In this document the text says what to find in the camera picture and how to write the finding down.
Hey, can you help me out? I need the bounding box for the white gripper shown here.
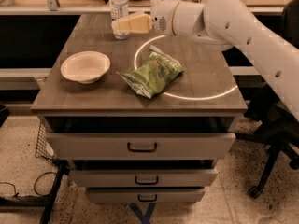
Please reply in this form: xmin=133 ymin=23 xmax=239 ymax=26
xmin=111 ymin=0 xmax=179 ymax=36

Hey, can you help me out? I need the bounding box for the clear plastic water bottle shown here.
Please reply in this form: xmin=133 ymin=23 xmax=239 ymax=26
xmin=108 ymin=0 xmax=131 ymax=41

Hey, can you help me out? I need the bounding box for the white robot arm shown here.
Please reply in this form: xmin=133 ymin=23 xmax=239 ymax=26
xmin=112 ymin=0 xmax=299 ymax=119

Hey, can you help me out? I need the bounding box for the green chip bag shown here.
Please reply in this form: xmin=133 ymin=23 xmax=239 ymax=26
xmin=118 ymin=46 xmax=184 ymax=99

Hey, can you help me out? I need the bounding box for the white paper bowl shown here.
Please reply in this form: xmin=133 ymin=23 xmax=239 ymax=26
xmin=61 ymin=51 xmax=110 ymax=84

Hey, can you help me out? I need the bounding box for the grey drawer cabinet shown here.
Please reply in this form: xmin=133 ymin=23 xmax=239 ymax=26
xmin=32 ymin=15 xmax=246 ymax=203

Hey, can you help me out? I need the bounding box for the black metal table leg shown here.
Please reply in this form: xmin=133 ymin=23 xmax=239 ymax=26
xmin=0 ymin=162 xmax=69 ymax=224

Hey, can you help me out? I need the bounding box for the black office chair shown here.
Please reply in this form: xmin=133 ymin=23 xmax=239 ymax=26
xmin=235 ymin=0 xmax=299 ymax=198

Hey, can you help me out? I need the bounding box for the top drawer with handle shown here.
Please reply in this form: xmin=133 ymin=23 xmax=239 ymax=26
xmin=46 ymin=133 xmax=235 ymax=161

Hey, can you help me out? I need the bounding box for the drawer with handle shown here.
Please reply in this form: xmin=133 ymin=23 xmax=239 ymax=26
xmin=70 ymin=169 xmax=218 ymax=188
xmin=46 ymin=133 xmax=235 ymax=161
xmin=86 ymin=188 xmax=205 ymax=203

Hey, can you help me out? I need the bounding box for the black wire mesh basket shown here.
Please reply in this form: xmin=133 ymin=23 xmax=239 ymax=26
xmin=35 ymin=123 xmax=55 ymax=162

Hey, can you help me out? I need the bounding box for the middle drawer with handle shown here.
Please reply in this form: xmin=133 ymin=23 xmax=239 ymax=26
xmin=70 ymin=169 xmax=218 ymax=188

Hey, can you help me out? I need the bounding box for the bottom drawer with handle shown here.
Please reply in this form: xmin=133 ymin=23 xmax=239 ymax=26
xmin=86 ymin=188 xmax=205 ymax=203

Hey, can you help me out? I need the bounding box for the black floor cable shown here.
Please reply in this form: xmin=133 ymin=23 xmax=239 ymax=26
xmin=0 ymin=171 xmax=59 ymax=201

